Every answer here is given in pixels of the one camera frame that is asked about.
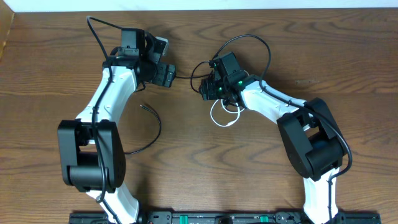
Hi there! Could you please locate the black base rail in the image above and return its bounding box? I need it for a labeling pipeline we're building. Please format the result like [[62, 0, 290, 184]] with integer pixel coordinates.
[[68, 210, 382, 224]]

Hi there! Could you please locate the white USB cable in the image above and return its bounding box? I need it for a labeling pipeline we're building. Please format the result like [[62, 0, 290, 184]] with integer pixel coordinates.
[[209, 70, 249, 128]]

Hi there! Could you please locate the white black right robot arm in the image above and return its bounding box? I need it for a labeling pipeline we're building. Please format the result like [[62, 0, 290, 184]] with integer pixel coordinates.
[[198, 60, 353, 223]]

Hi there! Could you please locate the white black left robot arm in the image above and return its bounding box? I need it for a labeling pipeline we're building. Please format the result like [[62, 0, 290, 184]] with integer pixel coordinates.
[[57, 29, 175, 223]]

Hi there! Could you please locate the black USB cable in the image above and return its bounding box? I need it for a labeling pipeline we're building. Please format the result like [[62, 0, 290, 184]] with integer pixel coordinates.
[[124, 60, 218, 156]]

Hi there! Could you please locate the brown cardboard panel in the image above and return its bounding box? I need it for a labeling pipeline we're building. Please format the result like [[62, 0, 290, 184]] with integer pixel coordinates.
[[0, 0, 15, 58]]

